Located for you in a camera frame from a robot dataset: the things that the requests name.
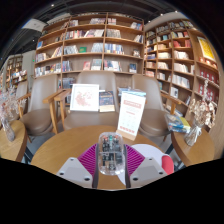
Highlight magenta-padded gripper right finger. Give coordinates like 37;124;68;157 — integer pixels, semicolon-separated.
123;143;168;189

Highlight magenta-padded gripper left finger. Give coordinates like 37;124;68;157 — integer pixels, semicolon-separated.
56;143;100;189

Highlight transparent computer mouse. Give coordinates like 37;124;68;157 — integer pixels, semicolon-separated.
96;131;127;176

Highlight white mouse pad red rest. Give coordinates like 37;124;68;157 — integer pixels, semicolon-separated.
117;143;175;186

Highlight round wooden side table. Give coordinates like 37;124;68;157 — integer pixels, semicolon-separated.
170;128;216;168
0;119;29;164

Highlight beige armchair wooden arms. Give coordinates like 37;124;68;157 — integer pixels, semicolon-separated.
16;73;65;137
131;73;183;138
53;70;134;132

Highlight stack of books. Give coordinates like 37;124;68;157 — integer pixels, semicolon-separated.
164;113;192;134

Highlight glass vase pale dried flowers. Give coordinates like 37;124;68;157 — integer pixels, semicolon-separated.
183;79;217;148

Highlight white orange sign stand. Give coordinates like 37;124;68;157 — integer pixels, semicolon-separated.
115;90;147;142

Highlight white framed pink picture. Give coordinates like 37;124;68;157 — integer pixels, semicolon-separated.
69;83;100;113

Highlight dark cover book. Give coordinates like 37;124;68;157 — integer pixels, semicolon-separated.
98;90;116;113

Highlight glass vase pink dried flowers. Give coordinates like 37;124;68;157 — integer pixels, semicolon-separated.
0;84;21;143

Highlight small distant bookshelf unit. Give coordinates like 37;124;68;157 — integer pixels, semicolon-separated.
5;54;30;90

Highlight wide wooden bookshelf unit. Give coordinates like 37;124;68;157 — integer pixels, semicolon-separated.
33;12;146;78

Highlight white ceiling air conditioner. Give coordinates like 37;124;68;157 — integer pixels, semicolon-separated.
21;18;48;33

